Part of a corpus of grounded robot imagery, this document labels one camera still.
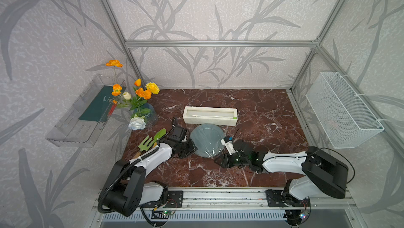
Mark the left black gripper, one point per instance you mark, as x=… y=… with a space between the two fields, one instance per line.
x=191 y=149

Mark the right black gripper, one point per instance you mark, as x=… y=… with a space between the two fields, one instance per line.
x=221 y=158

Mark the grey-green round plate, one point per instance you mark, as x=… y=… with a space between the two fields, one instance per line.
x=207 y=140

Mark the white plastic wrap dispenser box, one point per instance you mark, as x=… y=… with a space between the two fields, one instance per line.
x=206 y=115

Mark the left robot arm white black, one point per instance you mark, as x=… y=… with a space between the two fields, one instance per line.
x=125 y=189

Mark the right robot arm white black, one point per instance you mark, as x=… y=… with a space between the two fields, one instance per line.
x=321 y=172

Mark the flower bouquet in glass vase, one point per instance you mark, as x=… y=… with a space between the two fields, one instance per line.
x=136 y=103

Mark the left green circuit board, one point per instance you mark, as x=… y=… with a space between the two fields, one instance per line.
x=161 y=213

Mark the red pen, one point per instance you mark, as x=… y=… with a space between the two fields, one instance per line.
x=112 y=108

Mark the right small circuit board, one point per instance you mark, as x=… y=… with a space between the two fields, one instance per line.
x=303 y=215

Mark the dark green notebook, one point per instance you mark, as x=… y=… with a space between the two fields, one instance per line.
x=98 y=109

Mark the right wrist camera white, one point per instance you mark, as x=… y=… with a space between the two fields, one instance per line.
x=227 y=142

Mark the green garden trowel yellow handle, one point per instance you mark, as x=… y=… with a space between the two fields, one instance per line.
x=157 y=136

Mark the green garden fork wooden handle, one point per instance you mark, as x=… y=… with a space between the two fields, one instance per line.
x=144 y=146

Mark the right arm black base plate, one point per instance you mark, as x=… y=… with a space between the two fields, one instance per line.
x=277 y=198

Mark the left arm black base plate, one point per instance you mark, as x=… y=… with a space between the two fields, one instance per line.
x=170 y=199

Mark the clear acrylic wall shelf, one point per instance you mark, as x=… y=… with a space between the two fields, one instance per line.
x=69 y=131

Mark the white wire mesh basket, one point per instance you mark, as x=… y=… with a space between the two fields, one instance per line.
x=347 y=121

